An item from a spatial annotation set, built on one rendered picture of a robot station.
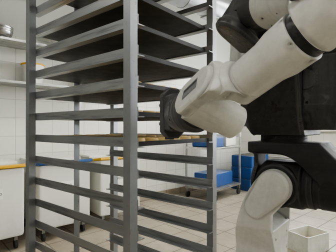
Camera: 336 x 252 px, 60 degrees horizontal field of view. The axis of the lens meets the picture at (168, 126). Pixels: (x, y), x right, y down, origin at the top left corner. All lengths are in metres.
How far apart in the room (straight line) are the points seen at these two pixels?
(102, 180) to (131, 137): 2.48
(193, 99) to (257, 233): 0.47
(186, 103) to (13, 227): 2.67
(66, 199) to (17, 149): 0.85
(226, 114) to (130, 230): 0.49
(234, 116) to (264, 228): 0.38
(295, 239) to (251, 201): 2.20
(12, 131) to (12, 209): 0.96
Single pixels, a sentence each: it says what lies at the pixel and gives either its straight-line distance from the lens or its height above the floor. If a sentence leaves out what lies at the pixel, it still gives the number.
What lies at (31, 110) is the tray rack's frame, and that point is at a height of 1.17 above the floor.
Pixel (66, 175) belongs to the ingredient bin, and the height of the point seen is 0.62.
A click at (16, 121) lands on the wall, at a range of 3.59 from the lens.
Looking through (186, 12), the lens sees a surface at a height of 1.58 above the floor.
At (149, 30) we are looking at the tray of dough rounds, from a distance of 0.97.
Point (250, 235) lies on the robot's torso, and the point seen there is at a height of 0.81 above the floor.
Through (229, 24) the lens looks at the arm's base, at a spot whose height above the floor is 1.30.
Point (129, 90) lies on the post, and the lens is 0.83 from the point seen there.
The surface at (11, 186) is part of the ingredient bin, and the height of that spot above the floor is 0.58.
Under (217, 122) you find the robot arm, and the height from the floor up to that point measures 1.10.
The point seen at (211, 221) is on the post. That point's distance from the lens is 1.24.
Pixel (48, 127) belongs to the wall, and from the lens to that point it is 3.69.
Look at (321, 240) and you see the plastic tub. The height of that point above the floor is 0.10.
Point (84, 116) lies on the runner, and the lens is 1.05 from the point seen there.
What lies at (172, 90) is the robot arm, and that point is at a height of 1.19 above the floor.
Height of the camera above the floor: 1.10
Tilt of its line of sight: level
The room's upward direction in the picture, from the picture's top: straight up
